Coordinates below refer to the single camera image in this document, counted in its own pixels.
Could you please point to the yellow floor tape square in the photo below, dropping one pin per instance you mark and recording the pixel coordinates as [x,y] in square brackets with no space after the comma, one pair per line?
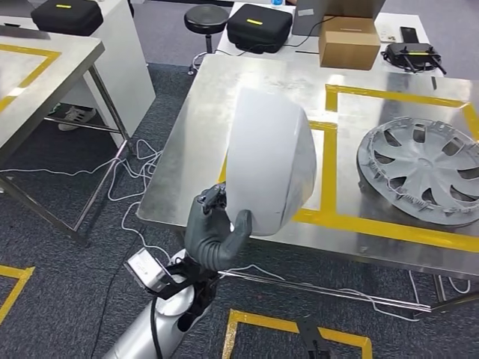
[261,323]

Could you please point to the steel workbench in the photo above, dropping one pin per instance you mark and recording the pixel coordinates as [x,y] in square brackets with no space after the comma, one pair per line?
[209,124]

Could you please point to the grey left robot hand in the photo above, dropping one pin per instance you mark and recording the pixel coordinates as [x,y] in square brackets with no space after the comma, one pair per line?
[205,233]

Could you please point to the cardboard box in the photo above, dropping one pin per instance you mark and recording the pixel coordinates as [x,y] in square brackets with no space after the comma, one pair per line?
[347,49]

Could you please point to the black phone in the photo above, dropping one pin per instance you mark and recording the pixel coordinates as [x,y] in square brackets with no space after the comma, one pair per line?
[409,34]

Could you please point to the black right wrist camera bracket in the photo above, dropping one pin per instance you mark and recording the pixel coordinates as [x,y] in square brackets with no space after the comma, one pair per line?
[312,339]

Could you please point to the white card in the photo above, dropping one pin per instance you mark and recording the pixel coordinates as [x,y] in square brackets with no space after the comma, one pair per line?
[385,32]

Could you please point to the black router device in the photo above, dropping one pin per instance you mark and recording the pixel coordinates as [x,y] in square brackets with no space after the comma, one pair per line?
[412,52]

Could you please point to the black round stool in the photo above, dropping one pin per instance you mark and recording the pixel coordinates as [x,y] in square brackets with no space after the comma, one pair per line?
[205,19]

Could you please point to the black bag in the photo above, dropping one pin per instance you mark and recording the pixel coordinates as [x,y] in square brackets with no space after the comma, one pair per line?
[67,17]
[258,29]

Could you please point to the yellow tape double rectangle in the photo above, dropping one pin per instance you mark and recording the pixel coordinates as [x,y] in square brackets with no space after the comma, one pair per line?
[329,168]

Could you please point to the dark grey laptop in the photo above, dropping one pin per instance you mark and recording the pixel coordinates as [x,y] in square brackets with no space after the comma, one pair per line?
[15,7]

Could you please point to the white desk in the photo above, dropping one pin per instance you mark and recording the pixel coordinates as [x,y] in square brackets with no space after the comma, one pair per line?
[307,43]

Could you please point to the clear water bottle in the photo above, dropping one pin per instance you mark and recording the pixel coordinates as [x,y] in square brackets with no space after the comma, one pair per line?
[276,3]

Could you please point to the white curved shell part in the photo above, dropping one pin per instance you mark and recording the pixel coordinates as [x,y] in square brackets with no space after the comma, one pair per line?
[269,163]

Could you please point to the grey plastic wheel hubcap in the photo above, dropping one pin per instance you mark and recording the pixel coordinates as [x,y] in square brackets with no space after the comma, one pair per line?
[422,168]

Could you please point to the steel table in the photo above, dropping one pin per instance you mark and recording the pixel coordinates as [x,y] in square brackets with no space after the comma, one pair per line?
[75,54]

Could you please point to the person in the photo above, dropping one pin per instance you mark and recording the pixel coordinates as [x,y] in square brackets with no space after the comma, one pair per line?
[76,116]

